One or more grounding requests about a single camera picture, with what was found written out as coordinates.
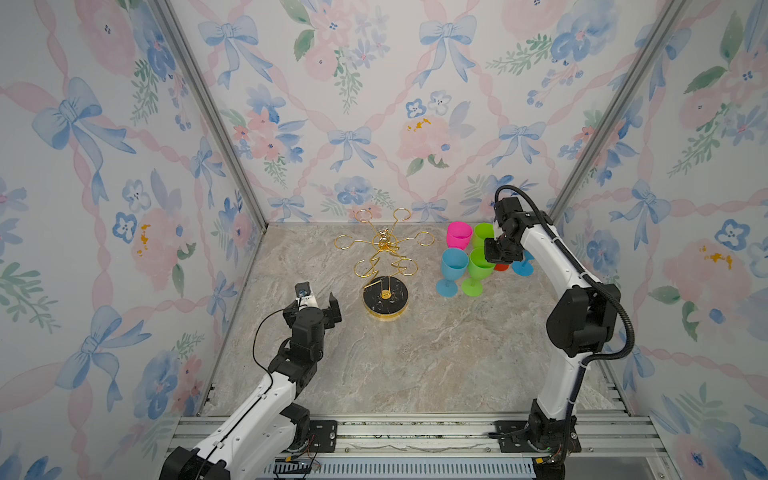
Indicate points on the pink wine glass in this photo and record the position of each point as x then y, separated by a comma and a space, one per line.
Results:
459, 235

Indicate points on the green wine glass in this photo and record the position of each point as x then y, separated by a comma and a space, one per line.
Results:
478, 270
481, 233

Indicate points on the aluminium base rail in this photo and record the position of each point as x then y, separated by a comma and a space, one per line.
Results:
608, 445

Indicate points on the gold wire glass rack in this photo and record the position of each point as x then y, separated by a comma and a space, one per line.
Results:
385, 295

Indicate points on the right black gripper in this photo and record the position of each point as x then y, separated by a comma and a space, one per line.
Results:
490, 257

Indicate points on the blue wine glass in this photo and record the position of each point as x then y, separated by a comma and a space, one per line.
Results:
454, 263
524, 267

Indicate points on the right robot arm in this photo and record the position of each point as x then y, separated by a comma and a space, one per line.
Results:
582, 321

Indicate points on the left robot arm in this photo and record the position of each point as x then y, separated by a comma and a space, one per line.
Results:
269, 422

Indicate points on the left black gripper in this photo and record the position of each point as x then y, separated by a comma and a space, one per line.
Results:
335, 315

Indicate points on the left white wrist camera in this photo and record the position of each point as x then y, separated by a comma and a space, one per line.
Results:
304, 296

